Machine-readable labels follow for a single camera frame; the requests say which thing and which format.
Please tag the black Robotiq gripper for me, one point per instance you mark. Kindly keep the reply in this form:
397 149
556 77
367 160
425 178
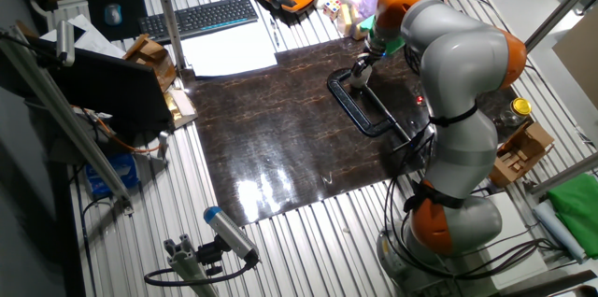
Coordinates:
366 56

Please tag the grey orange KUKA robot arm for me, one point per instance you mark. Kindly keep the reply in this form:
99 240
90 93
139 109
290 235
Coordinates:
462 59

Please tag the small clear jar white contents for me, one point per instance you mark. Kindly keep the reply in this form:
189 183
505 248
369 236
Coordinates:
359 82

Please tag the glass jar gold lid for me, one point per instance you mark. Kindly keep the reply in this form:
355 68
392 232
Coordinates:
514 115

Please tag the black metal C-clamp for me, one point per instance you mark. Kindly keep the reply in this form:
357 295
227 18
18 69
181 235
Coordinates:
348 109

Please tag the plastic bag of sponges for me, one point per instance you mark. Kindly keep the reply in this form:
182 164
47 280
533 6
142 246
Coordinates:
362 2

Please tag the Rubik's cube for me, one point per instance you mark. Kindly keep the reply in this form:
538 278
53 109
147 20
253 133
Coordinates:
332 8

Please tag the white egg shaped ball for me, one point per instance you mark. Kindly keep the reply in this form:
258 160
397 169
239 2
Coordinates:
322 3

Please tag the dark marble pattern mat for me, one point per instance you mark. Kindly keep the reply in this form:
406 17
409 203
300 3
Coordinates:
261 147

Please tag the large white paper sheet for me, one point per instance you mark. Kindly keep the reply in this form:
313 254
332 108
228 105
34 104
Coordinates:
229 52

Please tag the black computer keyboard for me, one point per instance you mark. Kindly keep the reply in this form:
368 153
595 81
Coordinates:
201 17

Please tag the open brown cardboard box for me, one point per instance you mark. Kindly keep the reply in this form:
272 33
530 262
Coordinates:
518 154

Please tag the gold foil box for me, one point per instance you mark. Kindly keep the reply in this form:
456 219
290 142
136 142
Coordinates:
180 108

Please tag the small brown cardboard carton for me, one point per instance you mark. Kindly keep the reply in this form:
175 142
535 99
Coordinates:
152 56

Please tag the brown cardboard panel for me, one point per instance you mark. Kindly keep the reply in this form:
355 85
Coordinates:
579 59

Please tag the short diagonal aluminium bar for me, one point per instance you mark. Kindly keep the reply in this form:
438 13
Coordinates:
565 174

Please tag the black mouse pad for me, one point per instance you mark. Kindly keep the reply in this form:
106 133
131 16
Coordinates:
133 7

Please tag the pale blue roll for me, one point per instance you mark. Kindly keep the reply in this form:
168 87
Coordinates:
558 229

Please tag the grey computer mouse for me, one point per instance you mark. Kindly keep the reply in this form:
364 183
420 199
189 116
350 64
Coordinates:
113 14

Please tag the black flat monitor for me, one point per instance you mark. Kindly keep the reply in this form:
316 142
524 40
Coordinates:
107 87

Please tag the green cloth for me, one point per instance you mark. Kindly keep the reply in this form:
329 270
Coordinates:
577 213

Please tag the loose white papers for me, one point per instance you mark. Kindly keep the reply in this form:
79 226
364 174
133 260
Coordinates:
98 42

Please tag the blue tissue pack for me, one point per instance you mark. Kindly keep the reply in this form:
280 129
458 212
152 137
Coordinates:
112 173

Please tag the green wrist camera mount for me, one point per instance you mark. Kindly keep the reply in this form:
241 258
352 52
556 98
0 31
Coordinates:
394 46

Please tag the tall aluminium frame pole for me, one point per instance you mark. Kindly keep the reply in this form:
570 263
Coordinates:
168 17

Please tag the diagonal aluminium frame bar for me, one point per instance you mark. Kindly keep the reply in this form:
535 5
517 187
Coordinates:
558 12

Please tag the silver camera blue cap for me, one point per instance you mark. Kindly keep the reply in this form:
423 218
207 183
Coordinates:
229 231

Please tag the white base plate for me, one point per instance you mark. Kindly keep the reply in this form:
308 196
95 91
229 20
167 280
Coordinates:
514 241

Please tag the short aluminium profile post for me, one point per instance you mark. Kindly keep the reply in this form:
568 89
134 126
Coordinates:
184 259

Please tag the silver camera on strut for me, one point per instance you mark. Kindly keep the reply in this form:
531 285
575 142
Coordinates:
65 42

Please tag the long aluminium frame strut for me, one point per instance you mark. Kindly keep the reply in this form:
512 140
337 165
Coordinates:
61 115

